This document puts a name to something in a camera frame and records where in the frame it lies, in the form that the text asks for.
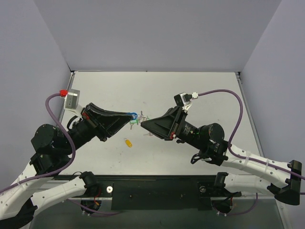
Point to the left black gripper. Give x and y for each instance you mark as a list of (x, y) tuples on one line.
[(93, 120)]

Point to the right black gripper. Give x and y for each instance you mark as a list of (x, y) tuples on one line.
[(176, 122)]

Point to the blue key tag with ring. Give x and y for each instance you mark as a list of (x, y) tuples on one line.
[(134, 115)]

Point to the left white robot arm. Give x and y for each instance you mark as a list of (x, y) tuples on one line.
[(19, 205)]

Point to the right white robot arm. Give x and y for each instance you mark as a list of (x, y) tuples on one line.
[(269, 177)]

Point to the green key tag left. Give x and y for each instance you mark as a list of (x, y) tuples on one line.
[(133, 122)]

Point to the yellow key tag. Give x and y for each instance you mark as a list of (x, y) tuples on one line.
[(128, 142)]

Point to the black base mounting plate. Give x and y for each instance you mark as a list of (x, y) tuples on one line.
[(160, 192)]

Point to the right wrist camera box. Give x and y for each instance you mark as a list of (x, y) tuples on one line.
[(183, 100)]

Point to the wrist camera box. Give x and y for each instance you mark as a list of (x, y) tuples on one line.
[(71, 102), (183, 100)]

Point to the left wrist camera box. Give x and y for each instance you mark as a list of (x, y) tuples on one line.
[(71, 102)]

